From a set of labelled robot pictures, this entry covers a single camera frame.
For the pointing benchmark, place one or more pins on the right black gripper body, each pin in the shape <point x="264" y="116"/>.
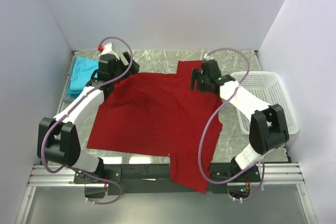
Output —
<point x="202" y="82"/>

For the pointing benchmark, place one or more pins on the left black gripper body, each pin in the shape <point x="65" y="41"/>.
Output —
<point x="121" y="69"/>

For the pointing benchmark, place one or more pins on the red t shirt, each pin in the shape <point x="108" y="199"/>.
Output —
<point x="157" y="114"/>

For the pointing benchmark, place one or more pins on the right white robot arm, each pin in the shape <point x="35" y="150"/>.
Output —
<point x="268" y="127"/>

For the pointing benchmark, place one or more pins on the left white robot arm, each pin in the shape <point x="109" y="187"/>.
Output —
<point x="58" y="139"/>

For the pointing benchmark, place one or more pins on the light blue folded t shirt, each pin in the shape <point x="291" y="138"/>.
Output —
<point x="82" y="72"/>

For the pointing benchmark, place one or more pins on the teal folded t shirt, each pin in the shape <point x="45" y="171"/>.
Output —
<point x="73" y="93"/>

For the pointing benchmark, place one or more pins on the white plastic perforated basket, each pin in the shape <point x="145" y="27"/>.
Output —
<point x="268" y="87"/>

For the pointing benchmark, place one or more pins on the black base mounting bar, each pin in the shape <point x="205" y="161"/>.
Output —
<point x="155" y="178"/>

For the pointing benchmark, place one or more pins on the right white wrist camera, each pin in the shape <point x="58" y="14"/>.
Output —
<point x="207" y="57"/>

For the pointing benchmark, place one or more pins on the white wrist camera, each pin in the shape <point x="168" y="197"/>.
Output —
<point x="207" y="57"/>
<point x="106" y="49"/>

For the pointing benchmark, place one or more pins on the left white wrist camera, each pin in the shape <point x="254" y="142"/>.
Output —
<point x="106" y="49"/>

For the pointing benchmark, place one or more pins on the aluminium frame rail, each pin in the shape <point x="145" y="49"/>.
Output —
<point x="274" y="173"/>

